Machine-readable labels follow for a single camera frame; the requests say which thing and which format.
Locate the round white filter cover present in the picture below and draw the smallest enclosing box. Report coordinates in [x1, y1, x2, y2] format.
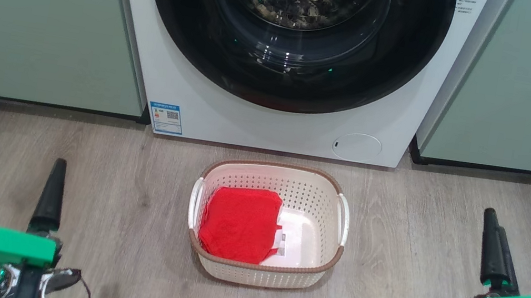
[330, 129, 384, 166]

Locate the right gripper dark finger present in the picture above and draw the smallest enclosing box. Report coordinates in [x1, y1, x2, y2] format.
[472, 207, 531, 294]

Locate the red and white garment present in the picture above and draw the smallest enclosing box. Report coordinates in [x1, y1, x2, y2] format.
[195, 180, 289, 269]

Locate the round black washer door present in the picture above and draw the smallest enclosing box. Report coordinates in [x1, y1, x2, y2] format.
[131, 0, 457, 135]

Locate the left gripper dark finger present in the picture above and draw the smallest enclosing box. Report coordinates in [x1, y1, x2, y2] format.
[27, 155, 71, 237]

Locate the white cloth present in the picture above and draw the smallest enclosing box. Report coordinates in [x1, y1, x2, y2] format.
[261, 204, 330, 275]

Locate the white perforated laundry basket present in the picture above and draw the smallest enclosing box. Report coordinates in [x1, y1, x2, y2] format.
[178, 149, 358, 298]

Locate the black text instruction sticker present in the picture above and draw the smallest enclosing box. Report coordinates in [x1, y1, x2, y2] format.
[455, 0, 482, 17]

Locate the white front-load washing machine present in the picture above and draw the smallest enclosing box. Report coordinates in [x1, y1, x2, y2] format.
[89, 0, 510, 185]

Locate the blue energy label sticker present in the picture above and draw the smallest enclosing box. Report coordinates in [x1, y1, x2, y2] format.
[145, 101, 187, 137]

